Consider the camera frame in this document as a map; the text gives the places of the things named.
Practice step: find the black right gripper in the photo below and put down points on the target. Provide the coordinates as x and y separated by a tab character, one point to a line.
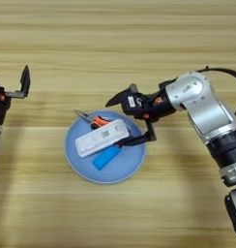
158	105

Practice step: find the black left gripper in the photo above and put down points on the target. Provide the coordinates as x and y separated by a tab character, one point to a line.
0	106

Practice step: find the white rectangular plastic case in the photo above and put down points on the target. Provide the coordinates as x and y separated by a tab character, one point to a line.
100	139

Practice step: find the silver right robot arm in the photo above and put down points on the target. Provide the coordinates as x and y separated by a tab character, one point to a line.
200	106

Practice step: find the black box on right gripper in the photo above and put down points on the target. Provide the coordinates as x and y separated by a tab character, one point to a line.
132	102

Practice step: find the blue rectangular block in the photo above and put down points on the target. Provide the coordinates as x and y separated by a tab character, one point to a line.
105	160

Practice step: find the light blue round plate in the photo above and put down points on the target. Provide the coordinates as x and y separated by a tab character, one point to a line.
123	168

